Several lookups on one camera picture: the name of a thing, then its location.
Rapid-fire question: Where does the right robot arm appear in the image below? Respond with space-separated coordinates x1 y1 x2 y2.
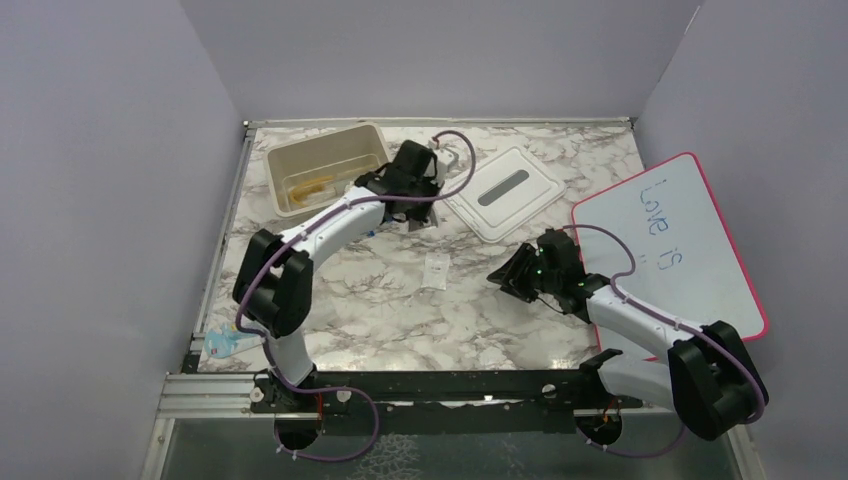
486 229 769 440

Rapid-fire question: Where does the beige plastic bin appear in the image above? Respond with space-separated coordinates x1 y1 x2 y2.
264 122 389 219

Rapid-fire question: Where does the pink framed whiteboard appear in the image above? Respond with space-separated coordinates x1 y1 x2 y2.
571 152 769 341

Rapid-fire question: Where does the clear flat plastic bag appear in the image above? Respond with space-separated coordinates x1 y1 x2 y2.
422 252 451 291

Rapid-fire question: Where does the yellow rubber tube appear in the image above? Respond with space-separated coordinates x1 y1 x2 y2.
283 175 353 211

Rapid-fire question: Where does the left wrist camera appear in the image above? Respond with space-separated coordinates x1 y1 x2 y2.
428 147 460 185

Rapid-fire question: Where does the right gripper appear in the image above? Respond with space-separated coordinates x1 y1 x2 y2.
487 242 561 303

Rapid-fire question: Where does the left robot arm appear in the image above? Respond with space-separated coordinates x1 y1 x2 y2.
232 140 456 411

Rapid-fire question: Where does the white plastic lid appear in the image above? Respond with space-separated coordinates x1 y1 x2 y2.
444 146 566 243

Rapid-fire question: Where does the blue item in bag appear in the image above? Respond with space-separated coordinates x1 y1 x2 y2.
203 323 261 359

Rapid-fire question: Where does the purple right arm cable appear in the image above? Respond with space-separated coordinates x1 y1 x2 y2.
561 223 768 460

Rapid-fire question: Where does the black base frame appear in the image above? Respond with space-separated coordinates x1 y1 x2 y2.
249 370 642 436

